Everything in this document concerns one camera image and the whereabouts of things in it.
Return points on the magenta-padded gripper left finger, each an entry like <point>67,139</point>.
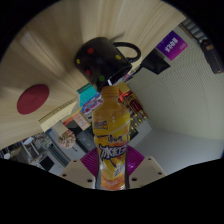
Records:
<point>78,173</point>

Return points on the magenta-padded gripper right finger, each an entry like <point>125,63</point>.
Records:
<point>146,170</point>

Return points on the yellow iced tea bottle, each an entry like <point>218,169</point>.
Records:
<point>111,140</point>

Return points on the black computer monitor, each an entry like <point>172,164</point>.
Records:
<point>46,163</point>

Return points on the pink flowers in white pot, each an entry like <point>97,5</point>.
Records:
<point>67,139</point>

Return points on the pale yellow notepad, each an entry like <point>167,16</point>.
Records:
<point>56,116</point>

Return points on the wooden shelf unit with trophies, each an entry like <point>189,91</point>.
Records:
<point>136,110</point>

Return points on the teal book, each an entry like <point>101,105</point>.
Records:
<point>86,95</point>

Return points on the flat round red coaster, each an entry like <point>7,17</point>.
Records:
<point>32,99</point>

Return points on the black polka dot mug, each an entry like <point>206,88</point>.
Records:
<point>100,60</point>

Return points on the purple sign board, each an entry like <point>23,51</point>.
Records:
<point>172,45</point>

